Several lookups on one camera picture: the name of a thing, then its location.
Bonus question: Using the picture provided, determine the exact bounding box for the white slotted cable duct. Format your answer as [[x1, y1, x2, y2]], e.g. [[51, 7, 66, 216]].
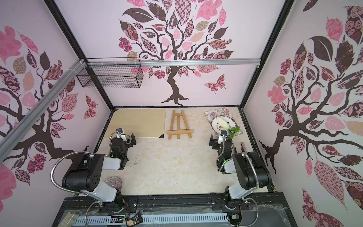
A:
[[73, 213, 229, 227]]

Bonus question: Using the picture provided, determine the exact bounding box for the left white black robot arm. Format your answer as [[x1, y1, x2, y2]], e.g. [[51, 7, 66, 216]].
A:
[[61, 131, 137, 213]]

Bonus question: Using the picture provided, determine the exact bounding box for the horizontal aluminium bar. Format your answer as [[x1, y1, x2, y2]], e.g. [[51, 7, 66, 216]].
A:
[[87, 59, 261, 67]]

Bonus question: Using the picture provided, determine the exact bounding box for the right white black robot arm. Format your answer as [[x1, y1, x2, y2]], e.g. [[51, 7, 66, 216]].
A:
[[209, 132, 272, 210]]

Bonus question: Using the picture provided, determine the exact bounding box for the light wooden canvas board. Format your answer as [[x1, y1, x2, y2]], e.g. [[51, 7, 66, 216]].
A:
[[104, 108, 166, 138]]

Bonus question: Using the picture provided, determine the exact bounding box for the small wooden easel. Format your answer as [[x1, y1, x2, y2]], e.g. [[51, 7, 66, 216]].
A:
[[166, 110, 193, 140]]

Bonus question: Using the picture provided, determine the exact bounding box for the metal flexible conduit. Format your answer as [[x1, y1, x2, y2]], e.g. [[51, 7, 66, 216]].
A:
[[242, 153, 260, 194], [50, 151, 94, 196]]

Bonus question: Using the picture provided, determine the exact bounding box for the right metal flexible conduit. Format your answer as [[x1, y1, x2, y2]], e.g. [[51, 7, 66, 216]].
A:
[[242, 153, 260, 194]]

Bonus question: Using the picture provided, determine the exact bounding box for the left metal flexible conduit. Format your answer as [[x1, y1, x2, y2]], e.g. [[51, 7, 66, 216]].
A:
[[50, 151, 94, 196]]

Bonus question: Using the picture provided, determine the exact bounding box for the white floral plate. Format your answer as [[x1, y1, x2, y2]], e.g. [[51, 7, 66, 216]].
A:
[[211, 115, 238, 134]]

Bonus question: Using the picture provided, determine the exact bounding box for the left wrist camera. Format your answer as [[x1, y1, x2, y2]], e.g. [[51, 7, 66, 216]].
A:
[[116, 128, 126, 141]]

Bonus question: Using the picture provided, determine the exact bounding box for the small circuit board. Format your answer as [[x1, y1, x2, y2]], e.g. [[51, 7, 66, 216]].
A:
[[126, 212, 144, 227]]

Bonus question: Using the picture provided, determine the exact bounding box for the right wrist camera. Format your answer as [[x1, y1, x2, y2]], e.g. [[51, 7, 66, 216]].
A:
[[218, 130, 227, 144]]

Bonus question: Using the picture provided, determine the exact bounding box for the diagonal aluminium bar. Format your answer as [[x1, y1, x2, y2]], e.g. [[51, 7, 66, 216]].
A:
[[1, 59, 87, 162]]

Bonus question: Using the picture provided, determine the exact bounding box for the black wire basket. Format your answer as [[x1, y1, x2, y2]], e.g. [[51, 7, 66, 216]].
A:
[[77, 57, 144, 89]]

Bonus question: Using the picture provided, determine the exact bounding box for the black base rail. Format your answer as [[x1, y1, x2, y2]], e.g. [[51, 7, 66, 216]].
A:
[[52, 193, 297, 227]]

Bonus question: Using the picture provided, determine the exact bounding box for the green leafy vegetable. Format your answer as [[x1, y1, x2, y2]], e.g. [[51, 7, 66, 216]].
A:
[[228, 127, 240, 139]]

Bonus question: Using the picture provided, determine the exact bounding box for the floral rectangular tray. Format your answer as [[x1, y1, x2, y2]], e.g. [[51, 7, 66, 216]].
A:
[[205, 107, 236, 124]]

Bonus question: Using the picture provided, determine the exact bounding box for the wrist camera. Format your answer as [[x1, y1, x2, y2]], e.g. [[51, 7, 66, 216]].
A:
[[116, 128, 126, 141], [218, 130, 227, 144]]

